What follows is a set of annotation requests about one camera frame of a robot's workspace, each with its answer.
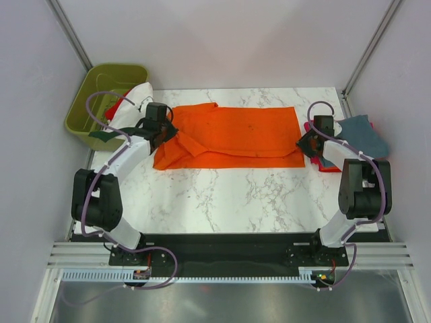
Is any aluminium extrusion rail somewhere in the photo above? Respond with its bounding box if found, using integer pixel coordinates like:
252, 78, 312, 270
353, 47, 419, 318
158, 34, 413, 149
46, 240, 114, 268

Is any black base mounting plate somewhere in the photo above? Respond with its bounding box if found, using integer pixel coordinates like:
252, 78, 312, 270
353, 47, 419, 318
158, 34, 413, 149
109, 233, 349, 277

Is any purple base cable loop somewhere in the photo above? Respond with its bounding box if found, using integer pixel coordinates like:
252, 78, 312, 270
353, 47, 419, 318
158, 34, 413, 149
60, 246, 179, 307

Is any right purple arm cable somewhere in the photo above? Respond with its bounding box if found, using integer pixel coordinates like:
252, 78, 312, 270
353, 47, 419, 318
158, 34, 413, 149
306, 101, 388, 245

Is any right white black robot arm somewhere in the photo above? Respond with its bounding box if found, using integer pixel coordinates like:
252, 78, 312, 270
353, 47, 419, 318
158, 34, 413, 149
296, 115, 392, 265

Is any folded grey-blue t shirt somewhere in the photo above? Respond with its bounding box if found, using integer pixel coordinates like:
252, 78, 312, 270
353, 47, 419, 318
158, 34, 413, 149
319, 115, 389, 170

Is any folded magenta t shirt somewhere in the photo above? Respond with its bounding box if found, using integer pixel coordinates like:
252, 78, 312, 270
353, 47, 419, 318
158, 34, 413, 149
304, 122, 374, 169

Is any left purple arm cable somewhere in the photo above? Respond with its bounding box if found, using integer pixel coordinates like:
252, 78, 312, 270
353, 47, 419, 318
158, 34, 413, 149
80, 90, 149, 252

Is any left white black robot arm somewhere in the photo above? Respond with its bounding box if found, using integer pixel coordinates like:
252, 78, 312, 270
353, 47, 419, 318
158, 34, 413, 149
71, 102, 178, 264

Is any white red green t shirt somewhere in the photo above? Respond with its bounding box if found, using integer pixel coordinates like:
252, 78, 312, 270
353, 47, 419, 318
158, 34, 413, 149
86, 81, 154, 148

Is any left aluminium frame post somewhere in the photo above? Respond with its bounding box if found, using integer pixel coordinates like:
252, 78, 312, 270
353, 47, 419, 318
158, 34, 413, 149
46, 0, 93, 71

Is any white slotted cable duct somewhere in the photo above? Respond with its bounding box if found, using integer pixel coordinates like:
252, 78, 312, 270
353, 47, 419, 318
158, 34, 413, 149
61, 267, 335, 284

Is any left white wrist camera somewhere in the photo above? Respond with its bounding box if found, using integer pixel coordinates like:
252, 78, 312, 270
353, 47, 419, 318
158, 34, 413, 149
135, 96, 154, 115

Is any folded red-orange t shirt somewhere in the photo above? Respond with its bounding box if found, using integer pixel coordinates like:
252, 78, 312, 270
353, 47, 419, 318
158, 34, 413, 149
319, 165, 341, 173

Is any right aluminium frame post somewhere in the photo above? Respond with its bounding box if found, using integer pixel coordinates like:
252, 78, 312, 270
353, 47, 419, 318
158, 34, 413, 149
341, 0, 404, 98

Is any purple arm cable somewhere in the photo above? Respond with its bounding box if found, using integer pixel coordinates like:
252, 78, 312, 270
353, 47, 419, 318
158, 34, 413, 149
80, 90, 149, 252
306, 101, 388, 245

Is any orange t shirt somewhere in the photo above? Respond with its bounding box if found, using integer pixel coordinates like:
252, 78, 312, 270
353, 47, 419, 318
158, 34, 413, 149
153, 102, 305, 170

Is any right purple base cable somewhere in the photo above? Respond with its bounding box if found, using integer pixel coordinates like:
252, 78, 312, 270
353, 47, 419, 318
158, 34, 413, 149
311, 242, 358, 293

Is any olive green plastic bin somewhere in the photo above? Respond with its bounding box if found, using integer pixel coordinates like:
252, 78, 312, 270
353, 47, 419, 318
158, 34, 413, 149
65, 63, 148, 151

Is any aluminium frame post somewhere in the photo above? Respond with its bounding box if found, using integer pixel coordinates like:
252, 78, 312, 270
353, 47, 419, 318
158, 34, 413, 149
341, 0, 404, 98
46, 0, 93, 71

